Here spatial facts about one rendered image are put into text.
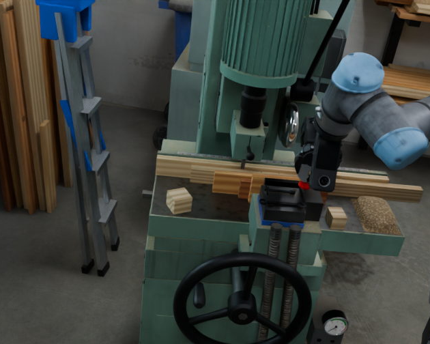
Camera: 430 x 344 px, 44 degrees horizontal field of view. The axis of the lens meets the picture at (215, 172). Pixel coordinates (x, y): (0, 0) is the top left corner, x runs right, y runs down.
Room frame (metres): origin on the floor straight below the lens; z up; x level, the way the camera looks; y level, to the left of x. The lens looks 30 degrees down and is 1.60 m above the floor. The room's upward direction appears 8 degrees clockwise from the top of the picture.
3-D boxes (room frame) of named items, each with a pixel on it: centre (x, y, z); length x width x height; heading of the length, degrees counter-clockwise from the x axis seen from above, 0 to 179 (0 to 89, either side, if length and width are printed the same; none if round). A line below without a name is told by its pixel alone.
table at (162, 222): (1.05, -0.16, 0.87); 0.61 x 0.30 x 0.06; 95
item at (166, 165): (1.18, -0.15, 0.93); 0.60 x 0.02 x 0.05; 95
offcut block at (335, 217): (1.03, -0.30, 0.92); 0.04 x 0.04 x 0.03; 10
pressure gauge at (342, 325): (0.96, -0.34, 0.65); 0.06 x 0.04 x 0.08; 95
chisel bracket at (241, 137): (1.17, -0.07, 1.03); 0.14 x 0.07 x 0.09; 5
